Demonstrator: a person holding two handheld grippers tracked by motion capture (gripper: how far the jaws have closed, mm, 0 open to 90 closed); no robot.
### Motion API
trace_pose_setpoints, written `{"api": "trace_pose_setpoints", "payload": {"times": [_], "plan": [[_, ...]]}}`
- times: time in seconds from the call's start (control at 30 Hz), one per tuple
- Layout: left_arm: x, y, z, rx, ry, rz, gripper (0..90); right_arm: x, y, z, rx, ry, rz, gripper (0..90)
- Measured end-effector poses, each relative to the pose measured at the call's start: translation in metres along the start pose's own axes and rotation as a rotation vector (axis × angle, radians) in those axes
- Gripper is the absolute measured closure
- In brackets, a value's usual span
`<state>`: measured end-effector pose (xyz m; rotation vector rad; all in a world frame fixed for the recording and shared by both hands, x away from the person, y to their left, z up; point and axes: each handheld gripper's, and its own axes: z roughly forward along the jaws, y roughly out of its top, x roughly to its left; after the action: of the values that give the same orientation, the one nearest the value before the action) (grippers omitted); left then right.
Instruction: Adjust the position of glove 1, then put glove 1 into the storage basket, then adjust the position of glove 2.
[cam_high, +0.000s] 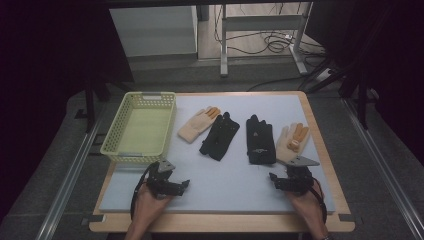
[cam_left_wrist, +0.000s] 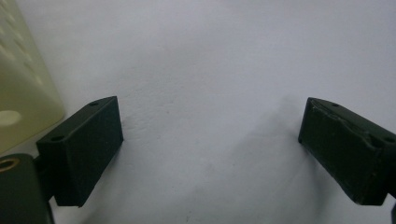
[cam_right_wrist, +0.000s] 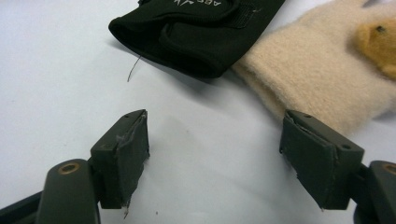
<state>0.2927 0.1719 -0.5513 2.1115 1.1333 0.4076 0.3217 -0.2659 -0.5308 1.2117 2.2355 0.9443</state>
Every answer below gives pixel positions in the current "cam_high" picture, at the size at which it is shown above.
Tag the wooden table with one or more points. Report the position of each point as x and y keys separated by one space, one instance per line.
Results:
x=213 y=224

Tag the cream knit glove orange fingertips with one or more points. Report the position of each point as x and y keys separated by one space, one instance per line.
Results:
x=196 y=125
x=286 y=143

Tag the person's left hand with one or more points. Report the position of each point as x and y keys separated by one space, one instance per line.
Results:
x=148 y=206

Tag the person's right hand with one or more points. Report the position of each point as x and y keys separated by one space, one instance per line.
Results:
x=306 y=206

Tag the black glove with logo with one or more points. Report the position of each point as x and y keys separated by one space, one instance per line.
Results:
x=260 y=140

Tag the white metal desk frame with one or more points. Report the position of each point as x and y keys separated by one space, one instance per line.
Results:
x=263 y=23

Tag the white cabinet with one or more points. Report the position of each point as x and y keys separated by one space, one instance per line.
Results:
x=153 y=31

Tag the white power strip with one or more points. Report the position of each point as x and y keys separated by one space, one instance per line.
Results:
x=324 y=74

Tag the black metal stand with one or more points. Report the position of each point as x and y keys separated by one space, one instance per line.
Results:
x=95 y=96
x=353 y=83

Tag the aluminium floor rail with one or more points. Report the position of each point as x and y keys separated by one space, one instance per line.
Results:
x=66 y=186
x=383 y=166

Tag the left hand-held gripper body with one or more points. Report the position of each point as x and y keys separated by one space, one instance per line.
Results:
x=160 y=181

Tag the white foam mat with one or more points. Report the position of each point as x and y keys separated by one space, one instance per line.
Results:
x=220 y=186

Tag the yellow-green plastic basket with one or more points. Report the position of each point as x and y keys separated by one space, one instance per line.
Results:
x=143 y=131

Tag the plain black glove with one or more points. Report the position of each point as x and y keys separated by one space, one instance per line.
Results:
x=220 y=136

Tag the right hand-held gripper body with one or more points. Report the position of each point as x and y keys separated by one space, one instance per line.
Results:
x=300 y=176

